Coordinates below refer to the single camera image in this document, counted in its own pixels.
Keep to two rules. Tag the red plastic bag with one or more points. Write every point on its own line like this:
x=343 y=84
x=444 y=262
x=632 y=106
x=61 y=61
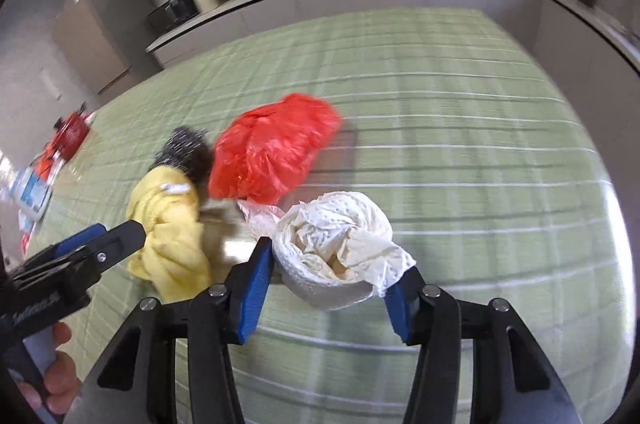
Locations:
x=267 y=152

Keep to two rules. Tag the steel wool scrubber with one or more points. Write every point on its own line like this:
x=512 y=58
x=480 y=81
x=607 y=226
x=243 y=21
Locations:
x=186 y=150

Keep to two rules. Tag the red packet on table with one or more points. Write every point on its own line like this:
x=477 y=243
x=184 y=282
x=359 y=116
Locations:
x=70 y=132

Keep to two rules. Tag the white paper towel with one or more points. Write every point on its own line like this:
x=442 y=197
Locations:
x=333 y=252

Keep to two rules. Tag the person's left hand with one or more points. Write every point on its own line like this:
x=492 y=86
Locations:
x=60 y=378

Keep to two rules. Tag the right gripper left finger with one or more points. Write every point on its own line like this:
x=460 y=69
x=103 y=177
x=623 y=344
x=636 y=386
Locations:
x=134 y=379

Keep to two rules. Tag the black microwave oven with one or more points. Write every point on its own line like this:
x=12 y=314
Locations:
x=171 y=14

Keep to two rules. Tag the yellow cloth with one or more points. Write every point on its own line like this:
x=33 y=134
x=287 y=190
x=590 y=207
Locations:
x=167 y=206

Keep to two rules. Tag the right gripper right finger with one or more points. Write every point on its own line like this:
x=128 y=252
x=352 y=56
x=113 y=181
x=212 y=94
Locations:
x=513 y=379

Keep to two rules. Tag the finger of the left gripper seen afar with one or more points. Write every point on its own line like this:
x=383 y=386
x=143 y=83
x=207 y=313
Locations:
x=82 y=257

